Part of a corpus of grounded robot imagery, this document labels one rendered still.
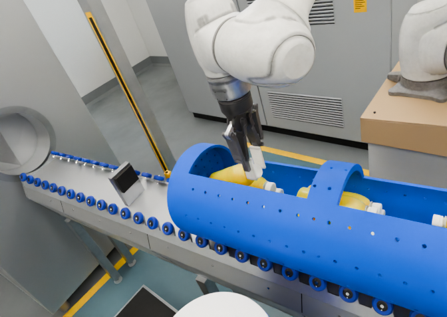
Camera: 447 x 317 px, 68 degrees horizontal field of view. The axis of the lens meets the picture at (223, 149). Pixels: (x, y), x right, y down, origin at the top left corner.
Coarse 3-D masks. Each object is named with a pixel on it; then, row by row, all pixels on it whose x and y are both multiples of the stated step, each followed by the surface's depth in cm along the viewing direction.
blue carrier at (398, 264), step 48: (192, 192) 88; (240, 192) 80; (288, 192) 102; (336, 192) 69; (384, 192) 85; (432, 192) 77; (240, 240) 82; (288, 240) 73; (336, 240) 66; (384, 240) 62; (432, 240) 58; (384, 288) 64; (432, 288) 58
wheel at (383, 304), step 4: (372, 300) 75; (376, 300) 74; (380, 300) 74; (372, 304) 75; (376, 304) 74; (380, 304) 74; (384, 304) 74; (388, 304) 73; (392, 304) 73; (376, 308) 74; (380, 308) 74; (384, 308) 74; (388, 308) 73; (392, 308) 73; (380, 312) 74; (384, 312) 74; (388, 312) 73
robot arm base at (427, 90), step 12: (396, 72) 117; (396, 84) 114; (408, 84) 108; (420, 84) 104; (432, 84) 103; (444, 84) 103; (408, 96) 109; (420, 96) 106; (432, 96) 103; (444, 96) 101
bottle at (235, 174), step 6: (228, 168) 91; (234, 168) 88; (240, 168) 87; (216, 174) 94; (222, 174) 91; (228, 174) 89; (234, 174) 87; (240, 174) 86; (222, 180) 91; (228, 180) 89; (234, 180) 87; (240, 180) 86; (246, 180) 86; (252, 180) 86
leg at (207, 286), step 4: (200, 276) 134; (196, 280) 134; (200, 280) 132; (204, 280) 132; (208, 280) 133; (200, 284) 134; (204, 284) 132; (208, 284) 134; (212, 284) 136; (200, 288) 137; (204, 288) 134; (208, 288) 134; (212, 288) 136; (216, 288) 139; (204, 292) 138; (208, 292) 135; (212, 292) 137
